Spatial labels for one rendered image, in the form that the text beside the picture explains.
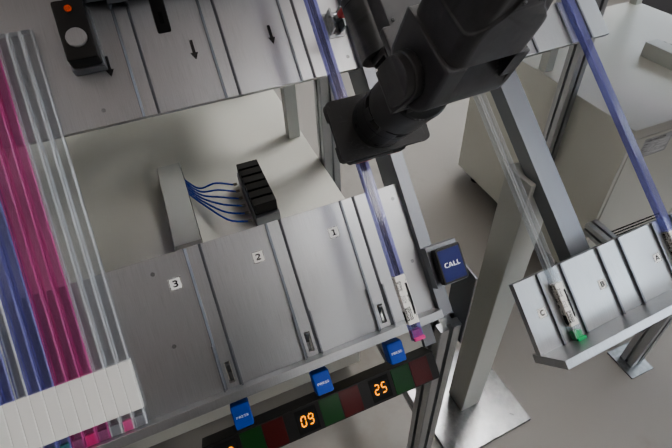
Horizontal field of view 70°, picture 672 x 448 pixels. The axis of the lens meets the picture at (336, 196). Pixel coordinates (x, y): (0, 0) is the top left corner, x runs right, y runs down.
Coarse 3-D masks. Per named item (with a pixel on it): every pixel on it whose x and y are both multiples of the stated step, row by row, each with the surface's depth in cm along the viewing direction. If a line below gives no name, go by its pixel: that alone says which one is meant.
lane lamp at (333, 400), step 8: (320, 400) 65; (328, 400) 66; (336, 400) 66; (320, 408) 65; (328, 408) 66; (336, 408) 66; (328, 416) 65; (336, 416) 66; (344, 416) 66; (328, 424) 65
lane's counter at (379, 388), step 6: (378, 378) 68; (384, 378) 68; (372, 384) 67; (378, 384) 68; (384, 384) 68; (372, 390) 67; (378, 390) 68; (384, 390) 68; (390, 390) 68; (372, 396) 67; (378, 396) 67; (384, 396) 68
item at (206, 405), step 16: (384, 320) 72; (432, 320) 67; (368, 336) 66; (384, 336) 65; (336, 352) 64; (352, 352) 64; (288, 368) 63; (304, 368) 62; (256, 384) 61; (272, 384) 61; (208, 400) 60; (224, 400) 59; (160, 416) 59; (176, 416) 58; (192, 416) 58; (128, 432) 57; (144, 432) 57
